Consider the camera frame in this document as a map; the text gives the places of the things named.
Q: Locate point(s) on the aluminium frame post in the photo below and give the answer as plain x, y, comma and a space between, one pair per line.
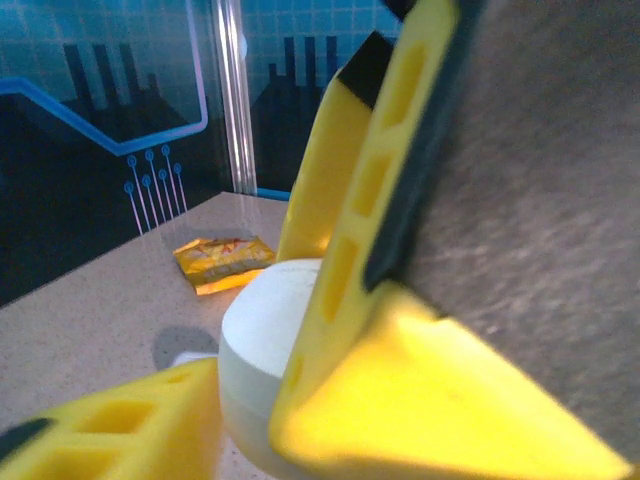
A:
235, 100

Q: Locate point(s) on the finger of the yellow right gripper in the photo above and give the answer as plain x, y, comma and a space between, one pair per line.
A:
525, 200
325, 175

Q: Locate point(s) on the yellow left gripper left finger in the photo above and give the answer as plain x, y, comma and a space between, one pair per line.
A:
190, 400

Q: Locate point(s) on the white round earbud charging case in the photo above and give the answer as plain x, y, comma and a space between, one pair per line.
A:
265, 325

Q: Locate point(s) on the yellow snack packet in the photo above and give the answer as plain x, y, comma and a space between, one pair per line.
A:
225, 260

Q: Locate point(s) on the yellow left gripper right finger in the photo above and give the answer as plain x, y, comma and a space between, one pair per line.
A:
425, 400

